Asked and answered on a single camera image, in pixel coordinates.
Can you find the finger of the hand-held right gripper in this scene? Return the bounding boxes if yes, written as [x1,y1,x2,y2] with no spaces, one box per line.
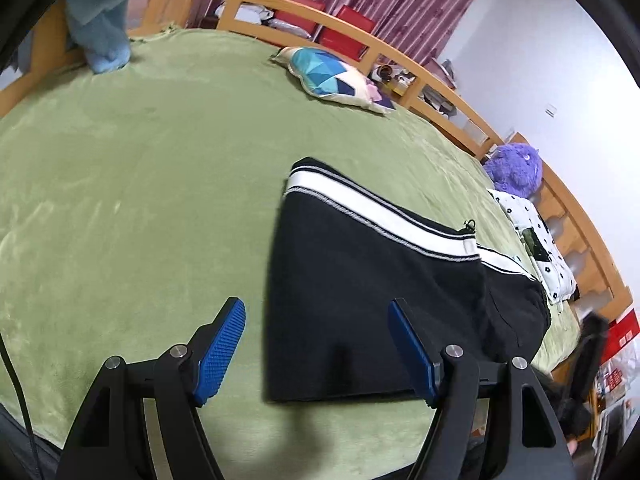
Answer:
[555,312,609,436]

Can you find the green fleece bed blanket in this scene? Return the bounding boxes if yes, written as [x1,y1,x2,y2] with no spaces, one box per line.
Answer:
[0,27,583,480]

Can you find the wooden bed frame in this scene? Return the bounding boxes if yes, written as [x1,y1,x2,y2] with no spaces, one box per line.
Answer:
[0,0,636,321]

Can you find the light blue fleece robe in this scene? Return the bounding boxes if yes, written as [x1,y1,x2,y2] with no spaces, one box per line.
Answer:
[65,0,191,75]

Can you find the white floral pillow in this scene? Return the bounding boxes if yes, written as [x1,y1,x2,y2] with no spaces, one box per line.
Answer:
[487,189,578,306]

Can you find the maroon patterned curtain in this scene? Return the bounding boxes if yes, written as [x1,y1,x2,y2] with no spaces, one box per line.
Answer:
[200,0,493,66]

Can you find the red box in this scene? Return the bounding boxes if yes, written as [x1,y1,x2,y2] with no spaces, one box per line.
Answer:
[600,309,640,363]

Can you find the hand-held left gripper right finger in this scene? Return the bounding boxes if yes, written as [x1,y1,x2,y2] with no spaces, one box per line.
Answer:
[388,298,578,480]

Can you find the dark green pouch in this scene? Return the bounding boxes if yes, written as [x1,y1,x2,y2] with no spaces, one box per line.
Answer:
[520,228,551,263]

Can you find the geometric patterned pillow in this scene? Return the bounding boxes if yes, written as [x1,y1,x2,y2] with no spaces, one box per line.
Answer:
[270,46,398,116]

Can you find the black pants with white stripe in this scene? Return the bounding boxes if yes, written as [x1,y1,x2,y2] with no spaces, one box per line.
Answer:
[263,156,552,403]

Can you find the purple plush toy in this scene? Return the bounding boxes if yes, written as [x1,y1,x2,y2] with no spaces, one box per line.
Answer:
[482,143,544,197]

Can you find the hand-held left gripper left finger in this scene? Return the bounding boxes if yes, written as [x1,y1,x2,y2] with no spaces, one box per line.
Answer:
[56,297,247,480]

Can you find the red chair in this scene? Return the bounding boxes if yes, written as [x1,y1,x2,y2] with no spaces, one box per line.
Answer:
[317,5,377,61]
[272,0,326,38]

